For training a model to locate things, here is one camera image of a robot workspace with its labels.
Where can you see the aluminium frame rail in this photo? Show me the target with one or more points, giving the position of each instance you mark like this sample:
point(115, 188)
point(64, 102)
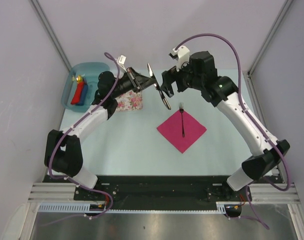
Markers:
point(52, 192)

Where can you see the black fork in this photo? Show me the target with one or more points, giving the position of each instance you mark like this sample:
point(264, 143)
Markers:
point(181, 110)

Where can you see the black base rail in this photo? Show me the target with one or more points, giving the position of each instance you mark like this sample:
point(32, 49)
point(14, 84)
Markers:
point(168, 193)

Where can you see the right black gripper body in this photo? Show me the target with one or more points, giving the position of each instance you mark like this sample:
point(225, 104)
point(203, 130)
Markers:
point(185, 78)

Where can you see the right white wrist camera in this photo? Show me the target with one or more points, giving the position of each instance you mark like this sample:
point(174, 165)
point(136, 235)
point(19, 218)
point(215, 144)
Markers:
point(181, 55)

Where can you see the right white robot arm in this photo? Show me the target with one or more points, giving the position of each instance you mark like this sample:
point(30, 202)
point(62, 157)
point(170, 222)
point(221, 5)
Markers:
point(197, 71)

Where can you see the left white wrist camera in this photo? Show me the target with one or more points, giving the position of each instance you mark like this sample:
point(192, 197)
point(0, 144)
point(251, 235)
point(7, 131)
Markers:
point(121, 62)

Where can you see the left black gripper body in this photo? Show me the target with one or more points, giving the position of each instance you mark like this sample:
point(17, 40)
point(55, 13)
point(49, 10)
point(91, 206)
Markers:
point(128, 83)

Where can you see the floral cloth mat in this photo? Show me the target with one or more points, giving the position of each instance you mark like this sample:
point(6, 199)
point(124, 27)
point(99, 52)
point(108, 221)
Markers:
point(130, 101)

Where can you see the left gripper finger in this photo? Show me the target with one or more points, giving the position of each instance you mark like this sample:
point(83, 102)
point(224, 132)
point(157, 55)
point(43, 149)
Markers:
point(142, 79)
point(144, 85)

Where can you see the black knife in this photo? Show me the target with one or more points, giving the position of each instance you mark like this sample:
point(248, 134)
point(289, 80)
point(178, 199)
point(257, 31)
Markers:
point(157, 87)

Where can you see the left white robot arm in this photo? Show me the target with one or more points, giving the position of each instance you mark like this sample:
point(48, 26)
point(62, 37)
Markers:
point(63, 152)

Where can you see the teal plastic bin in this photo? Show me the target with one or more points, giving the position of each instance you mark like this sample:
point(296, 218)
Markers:
point(89, 72)

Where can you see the red marker pen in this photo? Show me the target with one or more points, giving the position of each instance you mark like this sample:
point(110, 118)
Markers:
point(77, 94)

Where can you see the magenta paper napkin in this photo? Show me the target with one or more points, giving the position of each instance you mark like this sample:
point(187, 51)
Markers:
point(171, 130)

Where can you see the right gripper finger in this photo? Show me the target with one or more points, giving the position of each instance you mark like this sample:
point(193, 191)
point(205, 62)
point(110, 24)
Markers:
point(168, 77)
point(168, 90)

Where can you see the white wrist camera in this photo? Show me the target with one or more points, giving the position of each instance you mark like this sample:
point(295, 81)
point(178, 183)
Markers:
point(181, 55)
point(121, 62)

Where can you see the blue marker pen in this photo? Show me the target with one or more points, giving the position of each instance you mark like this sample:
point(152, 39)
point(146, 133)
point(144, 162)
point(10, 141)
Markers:
point(83, 95)

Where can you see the gold foil candy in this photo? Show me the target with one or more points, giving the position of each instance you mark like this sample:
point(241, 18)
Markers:
point(78, 78)

